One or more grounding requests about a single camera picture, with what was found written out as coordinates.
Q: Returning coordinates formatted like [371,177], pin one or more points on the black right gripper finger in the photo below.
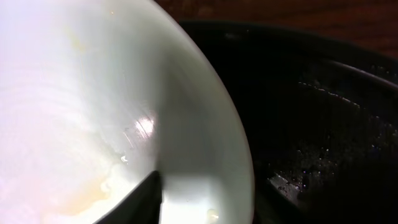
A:
[141,206]

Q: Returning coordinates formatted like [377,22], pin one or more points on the mint green plate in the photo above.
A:
[96,95]

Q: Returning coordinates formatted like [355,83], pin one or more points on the round black tray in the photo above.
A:
[320,116]

